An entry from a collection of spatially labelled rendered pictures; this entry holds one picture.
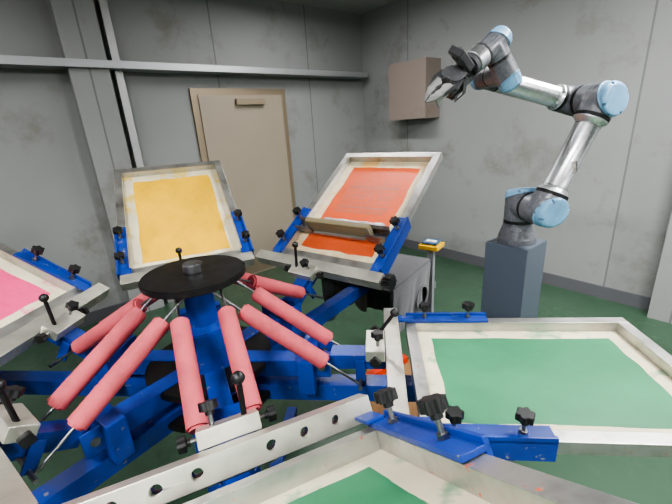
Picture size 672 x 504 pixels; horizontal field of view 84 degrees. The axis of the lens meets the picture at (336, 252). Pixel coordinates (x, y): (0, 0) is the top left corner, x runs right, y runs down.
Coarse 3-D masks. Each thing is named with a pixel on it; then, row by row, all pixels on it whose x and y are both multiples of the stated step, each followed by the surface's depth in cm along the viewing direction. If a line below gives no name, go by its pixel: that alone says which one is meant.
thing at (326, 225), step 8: (312, 224) 179; (320, 224) 176; (328, 224) 173; (336, 224) 170; (344, 224) 167; (352, 224) 165; (360, 224) 163; (368, 224) 161; (336, 232) 175; (344, 232) 172; (352, 232) 168; (360, 232) 165; (368, 232) 162
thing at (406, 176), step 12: (396, 168) 199; (408, 168) 195; (384, 180) 196; (396, 180) 192; (408, 180) 188; (396, 204) 180; (360, 216) 184; (372, 216) 180; (384, 216) 177; (348, 240) 175; (360, 240) 172; (348, 252) 170; (360, 252) 167; (372, 252) 164
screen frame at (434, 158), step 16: (352, 160) 218; (368, 160) 212; (384, 160) 206; (400, 160) 200; (416, 160) 195; (432, 160) 186; (336, 176) 210; (432, 176) 182; (320, 192) 204; (416, 192) 175; (416, 208) 172; (304, 256) 174; (320, 256) 170
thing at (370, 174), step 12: (360, 168) 211; (372, 168) 207; (384, 168) 203; (348, 180) 208; (360, 180) 203; (372, 180) 199; (336, 204) 197; (324, 216) 194; (336, 216) 190; (348, 216) 187; (312, 240) 185; (324, 240) 182; (336, 240) 178
